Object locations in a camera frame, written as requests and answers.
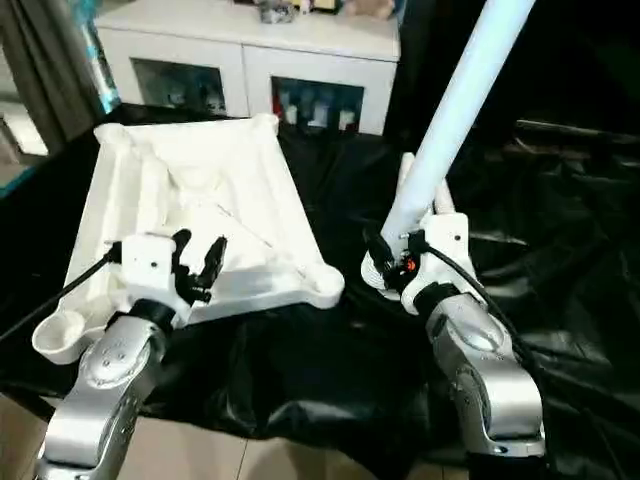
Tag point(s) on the black plastic mat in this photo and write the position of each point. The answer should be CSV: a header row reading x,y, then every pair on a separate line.
x,y
330,380

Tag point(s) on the grey curtain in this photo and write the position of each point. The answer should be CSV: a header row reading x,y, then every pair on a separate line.
x,y
45,70

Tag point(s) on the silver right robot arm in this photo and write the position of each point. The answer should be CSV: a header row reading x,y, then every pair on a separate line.
x,y
490,390

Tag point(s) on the white plastic table top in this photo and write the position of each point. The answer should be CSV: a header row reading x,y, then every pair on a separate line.
x,y
200,200

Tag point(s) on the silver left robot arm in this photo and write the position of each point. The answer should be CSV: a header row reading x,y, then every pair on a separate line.
x,y
100,400

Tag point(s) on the white cabinet with glass doors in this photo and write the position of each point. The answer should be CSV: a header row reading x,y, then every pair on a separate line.
x,y
250,40

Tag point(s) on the pink soft toy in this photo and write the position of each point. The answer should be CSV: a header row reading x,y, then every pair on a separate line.
x,y
370,8

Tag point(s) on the white plastic table leg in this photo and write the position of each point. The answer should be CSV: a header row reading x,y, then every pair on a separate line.
x,y
406,175
445,200
450,120

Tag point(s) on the grey object on cabinet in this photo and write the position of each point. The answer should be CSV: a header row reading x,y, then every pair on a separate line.
x,y
277,10

